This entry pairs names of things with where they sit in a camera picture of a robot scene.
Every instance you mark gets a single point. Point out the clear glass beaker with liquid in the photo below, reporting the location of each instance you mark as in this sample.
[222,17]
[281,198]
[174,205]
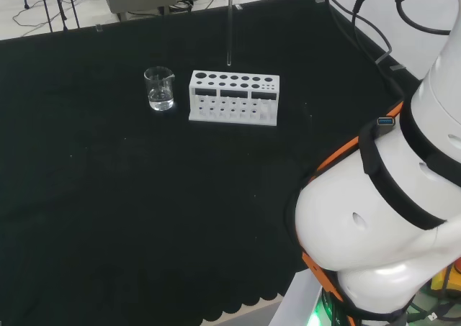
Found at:
[160,92]

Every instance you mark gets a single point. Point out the yellow stop button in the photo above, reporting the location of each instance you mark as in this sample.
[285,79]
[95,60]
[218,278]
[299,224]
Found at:
[441,283]

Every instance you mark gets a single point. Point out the black bench cloth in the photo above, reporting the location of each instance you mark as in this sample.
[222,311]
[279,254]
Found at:
[108,196]

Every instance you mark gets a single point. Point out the white test tube rack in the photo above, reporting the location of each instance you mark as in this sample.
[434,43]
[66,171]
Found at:
[234,99]

